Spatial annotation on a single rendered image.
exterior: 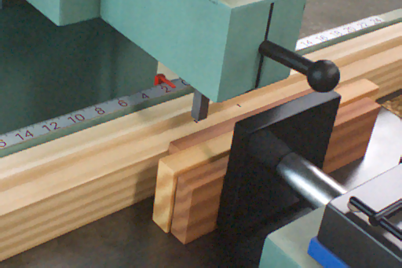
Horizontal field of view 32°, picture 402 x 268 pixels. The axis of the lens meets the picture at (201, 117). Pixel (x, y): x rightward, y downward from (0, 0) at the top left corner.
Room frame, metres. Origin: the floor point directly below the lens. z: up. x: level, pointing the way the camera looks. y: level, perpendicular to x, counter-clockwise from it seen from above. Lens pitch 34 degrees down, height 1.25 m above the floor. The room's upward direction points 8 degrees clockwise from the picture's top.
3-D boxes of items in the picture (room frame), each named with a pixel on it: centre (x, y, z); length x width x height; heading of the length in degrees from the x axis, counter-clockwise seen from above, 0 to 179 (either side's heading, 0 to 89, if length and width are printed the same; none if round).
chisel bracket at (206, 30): (0.46, 0.01, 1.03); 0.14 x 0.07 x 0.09; 44
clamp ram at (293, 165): (0.38, -0.08, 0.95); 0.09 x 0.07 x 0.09; 134
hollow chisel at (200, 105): (0.44, 0.00, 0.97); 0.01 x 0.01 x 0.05; 44
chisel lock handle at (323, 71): (0.39, -0.05, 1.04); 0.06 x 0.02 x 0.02; 44
